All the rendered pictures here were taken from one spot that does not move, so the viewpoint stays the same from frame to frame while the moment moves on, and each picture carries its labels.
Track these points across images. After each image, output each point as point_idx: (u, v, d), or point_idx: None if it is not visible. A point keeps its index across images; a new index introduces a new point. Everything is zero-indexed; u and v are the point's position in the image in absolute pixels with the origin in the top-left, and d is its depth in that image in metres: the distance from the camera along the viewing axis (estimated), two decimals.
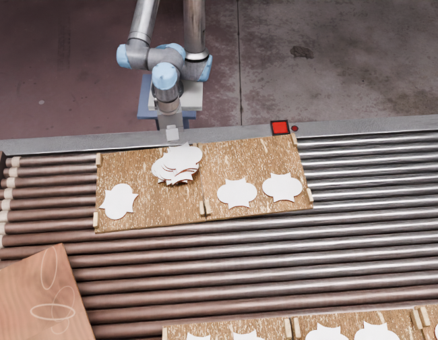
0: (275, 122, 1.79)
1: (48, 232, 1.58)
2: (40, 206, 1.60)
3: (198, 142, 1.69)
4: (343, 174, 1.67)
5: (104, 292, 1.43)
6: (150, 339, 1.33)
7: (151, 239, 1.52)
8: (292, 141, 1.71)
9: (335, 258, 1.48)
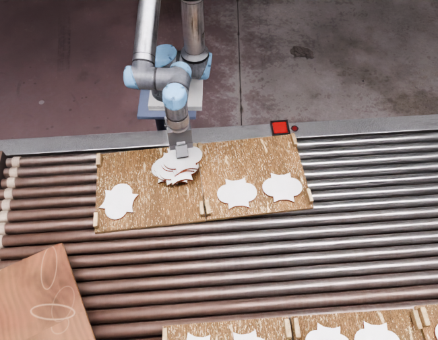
0: (275, 122, 1.79)
1: (48, 232, 1.58)
2: (40, 206, 1.60)
3: (198, 142, 1.69)
4: (343, 174, 1.67)
5: (104, 292, 1.43)
6: (150, 339, 1.33)
7: (151, 239, 1.52)
8: (292, 141, 1.71)
9: (335, 258, 1.48)
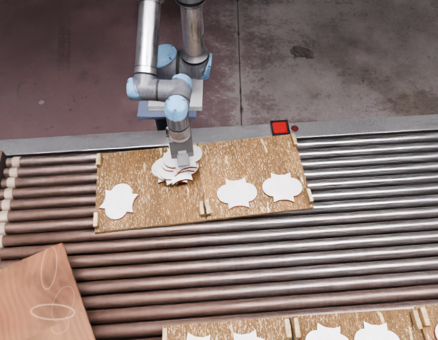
0: (275, 122, 1.79)
1: (48, 232, 1.58)
2: (40, 206, 1.60)
3: (198, 142, 1.69)
4: (343, 174, 1.67)
5: (104, 292, 1.43)
6: (150, 339, 1.33)
7: (151, 239, 1.52)
8: (292, 141, 1.71)
9: (335, 258, 1.48)
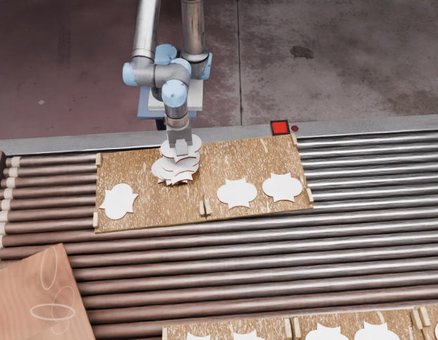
0: (275, 122, 1.79)
1: (48, 232, 1.58)
2: (40, 206, 1.60)
3: None
4: (343, 174, 1.67)
5: (104, 292, 1.43)
6: (150, 339, 1.33)
7: (151, 239, 1.52)
8: (292, 141, 1.71)
9: (335, 258, 1.48)
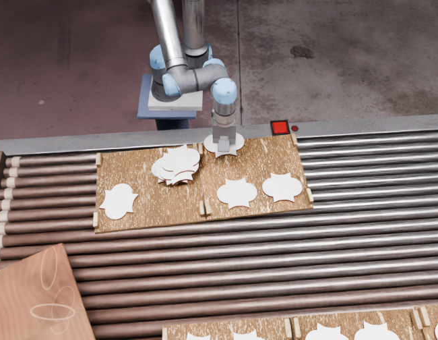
0: (275, 122, 1.79)
1: (48, 232, 1.58)
2: (40, 206, 1.60)
3: (198, 142, 1.69)
4: (343, 174, 1.67)
5: (104, 292, 1.43)
6: (150, 339, 1.33)
7: (151, 239, 1.52)
8: (292, 141, 1.71)
9: (335, 258, 1.48)
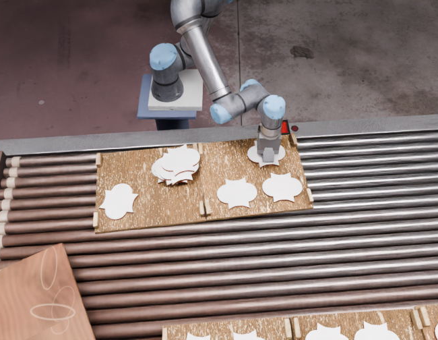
0: None
1: (48, 232, 1.58)
2: (40, 206, 1.60)
3: (198, 142, 1.69)
4: (343, 174, 1.67)
5: (104, 292, 1.43)
6: (150, 339, 1.33)
7: (151, 239, 1.52)
8: (292, 141, 1.71)
9: (335, 258, 1.48)
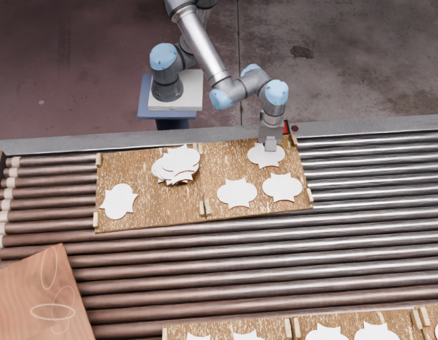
0: None
1: (48, 232, 1.58)
2: (40, 206, 1.60)
3: (198, 142, 1.69)
4: (343, 174, 1.67)
5: (104, 292, 1.43)
6: (150, 339, 1.33)
7: (151, 239, 1.52)
8: (292, 141, 1.71)
9: (335, 258, 1.48)
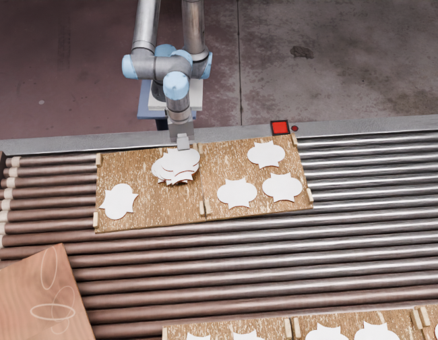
0: (275, 122, 1.79)
1: (48, 232, 1.58)
2: (40, 206, 1.60)
3: (198, 142, 1.69)
4: (343, 174, 1.67)
5: (104, 292, 1.43)
6: (150, 339, 1.33)
7: (151, 239, 1.52)
8: (292, 141, 1.71)
9: (335, 258, 1.48)
